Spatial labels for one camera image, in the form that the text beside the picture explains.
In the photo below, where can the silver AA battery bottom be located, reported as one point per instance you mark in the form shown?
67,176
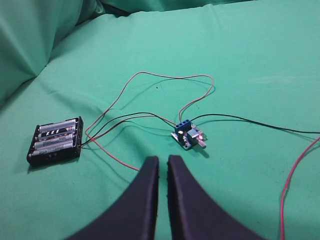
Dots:
56,151

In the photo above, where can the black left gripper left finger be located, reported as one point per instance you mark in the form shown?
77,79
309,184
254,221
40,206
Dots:
133,215

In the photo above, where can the silver AA battery top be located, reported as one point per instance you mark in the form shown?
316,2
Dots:
57,125

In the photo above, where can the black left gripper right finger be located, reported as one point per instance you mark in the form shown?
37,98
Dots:
193,214

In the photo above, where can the silver aa battery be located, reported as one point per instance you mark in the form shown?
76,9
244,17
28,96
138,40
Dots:
47,144
56,151
57,125

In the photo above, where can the blue motor controller board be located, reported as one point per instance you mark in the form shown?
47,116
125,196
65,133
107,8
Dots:
188,135

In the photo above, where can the black battery holder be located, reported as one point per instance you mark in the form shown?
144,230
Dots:
76,137

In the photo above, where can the green cloth backdrop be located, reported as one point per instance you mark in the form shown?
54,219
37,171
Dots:
51,66

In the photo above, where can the black striped AA battery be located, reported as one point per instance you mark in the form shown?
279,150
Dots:
54,134

